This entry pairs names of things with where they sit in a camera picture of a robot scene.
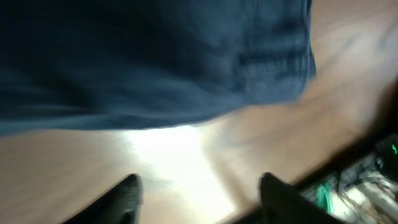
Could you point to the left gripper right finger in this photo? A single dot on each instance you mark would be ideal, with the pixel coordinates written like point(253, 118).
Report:
point(282, 204)

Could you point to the navy shorts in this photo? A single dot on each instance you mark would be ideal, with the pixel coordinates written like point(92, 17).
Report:
point(138, 64)

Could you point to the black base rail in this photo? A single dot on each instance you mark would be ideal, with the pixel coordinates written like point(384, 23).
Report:
point(358, 187)

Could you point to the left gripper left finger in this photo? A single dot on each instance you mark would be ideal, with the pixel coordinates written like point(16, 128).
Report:
point(119, 205)

